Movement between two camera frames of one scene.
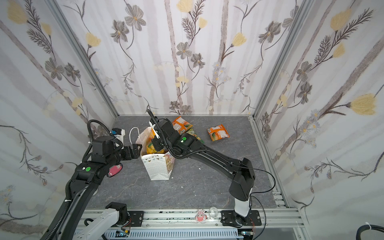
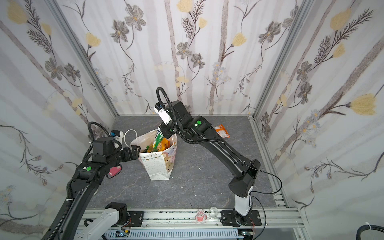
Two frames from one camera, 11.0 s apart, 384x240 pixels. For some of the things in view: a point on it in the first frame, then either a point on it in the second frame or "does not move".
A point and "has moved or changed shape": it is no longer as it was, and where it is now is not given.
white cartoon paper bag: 159,165 does not move
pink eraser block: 114,169 does not move
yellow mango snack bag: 150,148 has moved or changed shape
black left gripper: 129,156 does not move
